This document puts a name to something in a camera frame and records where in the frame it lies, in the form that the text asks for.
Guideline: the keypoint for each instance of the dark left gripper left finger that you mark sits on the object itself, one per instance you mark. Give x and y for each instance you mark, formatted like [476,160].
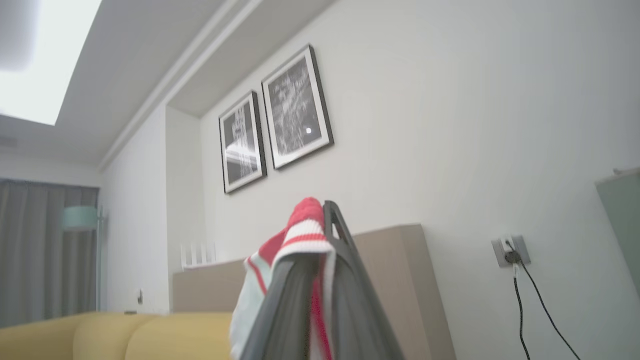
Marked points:
[285,310]

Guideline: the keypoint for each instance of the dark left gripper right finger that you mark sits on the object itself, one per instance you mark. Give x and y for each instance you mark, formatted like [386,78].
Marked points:
[355,300]

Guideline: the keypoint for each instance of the red garment with white trim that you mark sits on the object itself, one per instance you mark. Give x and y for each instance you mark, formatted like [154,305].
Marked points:
[302,230]

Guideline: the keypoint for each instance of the yellow sofa backrest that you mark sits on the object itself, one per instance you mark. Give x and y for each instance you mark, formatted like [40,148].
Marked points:
[150,337]

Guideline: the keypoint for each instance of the black power plug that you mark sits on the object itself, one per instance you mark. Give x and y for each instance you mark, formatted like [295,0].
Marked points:
[512,256]

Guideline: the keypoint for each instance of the small black framed picture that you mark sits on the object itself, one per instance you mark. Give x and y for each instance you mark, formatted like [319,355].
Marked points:
[242,142]

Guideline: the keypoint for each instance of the large black framed picture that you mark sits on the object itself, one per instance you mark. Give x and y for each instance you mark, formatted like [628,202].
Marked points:
[297,107]

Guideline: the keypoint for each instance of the teal shade floor lamp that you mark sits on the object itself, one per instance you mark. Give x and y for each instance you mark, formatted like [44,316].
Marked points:
[80,217]

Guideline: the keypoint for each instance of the grey curtain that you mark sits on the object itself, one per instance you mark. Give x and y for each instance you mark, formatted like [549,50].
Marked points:
[35,250]

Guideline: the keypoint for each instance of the pale green cabinet panel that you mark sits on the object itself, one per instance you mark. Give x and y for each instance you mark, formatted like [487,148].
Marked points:
[622,225]

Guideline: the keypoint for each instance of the beige wall panel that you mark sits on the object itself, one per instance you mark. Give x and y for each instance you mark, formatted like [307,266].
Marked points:
[400,280]

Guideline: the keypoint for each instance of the white slatted wall fixture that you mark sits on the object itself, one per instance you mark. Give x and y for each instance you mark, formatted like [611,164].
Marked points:
[197,255]

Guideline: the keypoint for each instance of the grey wall socket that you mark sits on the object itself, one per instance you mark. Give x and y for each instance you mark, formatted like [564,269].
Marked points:
[522,247]

